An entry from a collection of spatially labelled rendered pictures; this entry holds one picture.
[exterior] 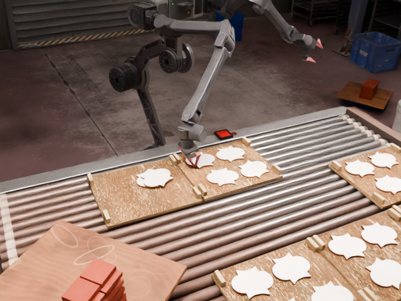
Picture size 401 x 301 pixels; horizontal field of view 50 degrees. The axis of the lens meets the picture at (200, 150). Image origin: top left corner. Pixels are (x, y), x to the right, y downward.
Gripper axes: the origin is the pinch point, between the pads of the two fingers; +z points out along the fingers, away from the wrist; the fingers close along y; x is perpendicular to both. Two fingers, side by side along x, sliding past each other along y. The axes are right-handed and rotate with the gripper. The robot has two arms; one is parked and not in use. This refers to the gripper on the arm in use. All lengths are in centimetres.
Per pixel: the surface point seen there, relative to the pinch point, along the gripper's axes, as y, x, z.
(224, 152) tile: 1.4, -18.1, 4.7
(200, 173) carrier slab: -8.8, -0.4, 1.8
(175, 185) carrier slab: -12.5, 13.7, -1.1
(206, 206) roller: -29.1, 6.9, 2.2
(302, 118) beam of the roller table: 20, -78, 20
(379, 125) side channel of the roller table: -9, -109, 23
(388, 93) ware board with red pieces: 148, -288, 146
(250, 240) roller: -54, 0, 4
